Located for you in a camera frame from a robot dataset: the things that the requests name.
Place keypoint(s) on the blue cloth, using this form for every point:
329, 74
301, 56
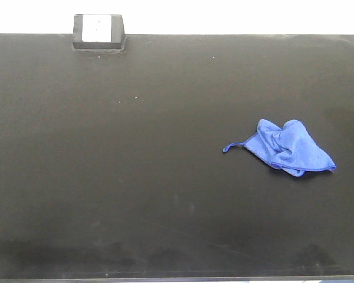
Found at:
289, 148

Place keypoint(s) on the black white outlet box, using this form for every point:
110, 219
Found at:
98, 32

